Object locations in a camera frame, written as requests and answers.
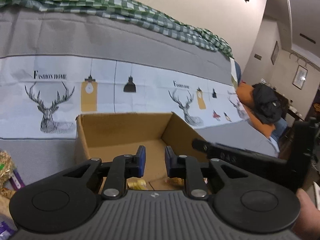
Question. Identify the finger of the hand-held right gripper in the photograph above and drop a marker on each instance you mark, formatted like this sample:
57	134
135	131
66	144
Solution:
225	152

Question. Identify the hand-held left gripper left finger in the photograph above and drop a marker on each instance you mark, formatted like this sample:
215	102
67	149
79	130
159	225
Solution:
141	160

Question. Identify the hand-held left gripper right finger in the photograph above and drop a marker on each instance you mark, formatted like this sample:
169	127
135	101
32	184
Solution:
170	160

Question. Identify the brown cardboard box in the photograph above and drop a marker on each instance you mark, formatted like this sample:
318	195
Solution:
120	130

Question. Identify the clear peanut bag green label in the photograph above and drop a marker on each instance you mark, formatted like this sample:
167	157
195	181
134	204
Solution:
5	165

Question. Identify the person's right forearm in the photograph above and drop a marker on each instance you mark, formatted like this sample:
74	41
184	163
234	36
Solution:
310	212

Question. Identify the small brown snack packet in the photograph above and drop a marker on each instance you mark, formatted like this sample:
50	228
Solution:
175	180

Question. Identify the yellow wrapped candy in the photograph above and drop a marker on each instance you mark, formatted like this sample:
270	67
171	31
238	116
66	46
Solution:
137	183

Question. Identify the dark wooden cabinet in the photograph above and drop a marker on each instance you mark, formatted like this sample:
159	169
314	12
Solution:
290	107

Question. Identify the black jacket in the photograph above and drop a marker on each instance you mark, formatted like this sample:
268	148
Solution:
266	105

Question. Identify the orange cushion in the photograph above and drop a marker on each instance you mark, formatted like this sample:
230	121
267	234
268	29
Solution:
245	97

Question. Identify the deer print sofa cover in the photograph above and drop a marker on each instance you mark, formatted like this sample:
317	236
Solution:
150	92

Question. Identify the blue pillow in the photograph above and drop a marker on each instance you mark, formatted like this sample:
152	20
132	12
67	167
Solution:
238	72

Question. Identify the ceiling air vent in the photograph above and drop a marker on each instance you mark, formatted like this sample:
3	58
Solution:
307	38

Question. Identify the purple snack packet white end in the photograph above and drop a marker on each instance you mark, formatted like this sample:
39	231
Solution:
17	180

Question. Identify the green checkered blanket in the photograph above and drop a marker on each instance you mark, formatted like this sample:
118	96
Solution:
100	2

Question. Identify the white framed wall picture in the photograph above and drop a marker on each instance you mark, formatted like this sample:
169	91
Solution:
300	77

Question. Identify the small dark wall frame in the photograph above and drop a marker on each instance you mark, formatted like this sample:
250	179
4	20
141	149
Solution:
275	53

